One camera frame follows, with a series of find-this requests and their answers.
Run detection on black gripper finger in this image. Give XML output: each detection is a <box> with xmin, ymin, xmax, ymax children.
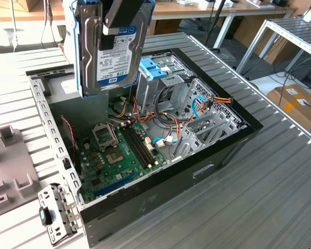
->
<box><xmin>97</xmin><ymin>0</ymin><xmax>125</xmax><ymax>51</ymax></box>

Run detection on hard disk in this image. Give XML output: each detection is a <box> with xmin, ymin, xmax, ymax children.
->
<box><xmin>74</xmin><ymin>0</ymin><xmax>156</xmax><ymax>99</ymax></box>

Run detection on blue SATA wire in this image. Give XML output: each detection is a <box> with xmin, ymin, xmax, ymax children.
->
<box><xmin>151</xmin><ymin>136</ymin><xmax>177</xmax><ymax>150</ymax></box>
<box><xmin>190</xmin><ymin>95</ymin><xmax>211</xmax><ymax>123</ymax></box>

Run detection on red yellow power wire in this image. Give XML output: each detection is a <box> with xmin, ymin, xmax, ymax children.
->
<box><xmin>206</xmin><ymin>94</ymin><xmax>235</xmax><ymax>110</ymax></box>

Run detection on silver disk bay cage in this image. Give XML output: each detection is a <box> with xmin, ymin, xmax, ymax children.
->
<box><xmin>170</xmin><ymin>111</ymin><xmax>249</xmax><ymax>162</ymax></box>

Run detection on silver drive cage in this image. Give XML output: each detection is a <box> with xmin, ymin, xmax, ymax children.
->
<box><xmin>133</xmin><ymin>54</ymin><xmax>196</xmax><ymax>116</ymax></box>

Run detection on grey power supply unit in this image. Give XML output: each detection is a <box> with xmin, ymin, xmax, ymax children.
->
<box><xmin>45</xmin><ymin>77</ymin><xmax>110</xmax><ymax>137</ymax></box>

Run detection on brown wooden box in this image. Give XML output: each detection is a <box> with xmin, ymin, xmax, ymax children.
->
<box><xmin>15</xmin><ymin>0</ymin><xmax>44</xmax><ymax>13</ymax></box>

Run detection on metal socket cover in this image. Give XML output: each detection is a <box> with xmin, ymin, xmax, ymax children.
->
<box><xmin>91</xmin><ymin>123</ymin><xmax>119</xmax><ymax>151</ymax></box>

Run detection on wooden desk white legs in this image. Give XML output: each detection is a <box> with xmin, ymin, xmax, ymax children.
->
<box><xmin>0</xmin><ymin>0</ymin><xmax>298</xmax><ymax>50</ymax></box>

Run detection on black RAM slot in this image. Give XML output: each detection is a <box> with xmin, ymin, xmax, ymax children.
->
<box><xmin>120</xmin><ymin>126</ymin><xmax>147</xmax><ymax>170</ymax></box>
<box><xmin>131</xmin><ymin>123</ymin><xmax>157</xmax><ymax>164</ymax></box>
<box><xmin>124</xmin><ymin>125</ymin><xmax>150</xmax><ymax>168</ymax></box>
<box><xmin>128</xmin><ymin>124</ymin><xmax>153</xmax><ymax>166</ymax></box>

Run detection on CPU socket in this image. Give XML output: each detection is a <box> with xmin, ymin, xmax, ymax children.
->
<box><xmin>104</xmin><ymin>146</ymin><xmax>125</xmax><ymax>166</ymax></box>

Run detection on black stand pole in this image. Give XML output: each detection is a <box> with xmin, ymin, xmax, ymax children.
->
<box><xmin>204</xmin><ymin>0</ymin><xmax>228</xmax><ymax>54</ymax></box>

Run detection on green motherboard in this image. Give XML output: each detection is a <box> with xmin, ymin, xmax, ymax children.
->
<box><xmin>79</xmin><ymin>120</ymin><xmax>169</xmax><ymax>204</ymax></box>

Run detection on blue expansion slot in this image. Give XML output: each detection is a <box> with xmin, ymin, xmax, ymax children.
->
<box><xmin>94</xmin><ymin>172</ymin><xmax>136</xmax><ymax>198</ymax></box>

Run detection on grey parts rack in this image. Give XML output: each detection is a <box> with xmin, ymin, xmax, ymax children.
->
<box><xmin>0</xmin><ymin>125</ymin><xmax>46</xmax><ymax>224</ymax></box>

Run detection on open black PC case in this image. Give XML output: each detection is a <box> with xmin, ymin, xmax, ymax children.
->
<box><xmin>25</xmin><ymin>48</ymin><xmax>264</xmax><ymax>248</ymax></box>

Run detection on brown cardboard sheet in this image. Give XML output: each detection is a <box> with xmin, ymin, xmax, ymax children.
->
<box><xmin>259</xmin><ymin>28</ymin><xmax>301</xmax><ymax>65</ymax></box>

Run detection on black latch blue stripe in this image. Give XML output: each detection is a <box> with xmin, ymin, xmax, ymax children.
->
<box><xmin>38</xmin><ymin>206</ymin><xmax>54</xmax><ymax>227</ymax></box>

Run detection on labelled cardboard box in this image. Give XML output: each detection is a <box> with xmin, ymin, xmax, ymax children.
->
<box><xmin>266</xmin><ymin>84</ymin><xmax>311</xmax><ymax>134</ymax></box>

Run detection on black cable bundle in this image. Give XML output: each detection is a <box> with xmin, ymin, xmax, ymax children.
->
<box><xmin>155</xmin><ymin>85</ymin><xmax>179</xmax><ymax>125</ymax></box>

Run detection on orange wire bundle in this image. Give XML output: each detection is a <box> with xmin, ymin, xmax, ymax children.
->
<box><xmin>107</xmin><ymin>95</ymin><xmax>196</xmax><ymax>140</ymax></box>

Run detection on red black twisted wire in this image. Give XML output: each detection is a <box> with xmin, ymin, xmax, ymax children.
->
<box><xmin>60</xmin><ymin>116</ymin><xmax>78</xmax><ymax>158</ymax></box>

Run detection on slat table white frame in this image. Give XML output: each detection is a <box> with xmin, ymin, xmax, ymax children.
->
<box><xmin>235</xmin><ymin>17</ymin><xmax>311</xmax><ymax>76</ymax></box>

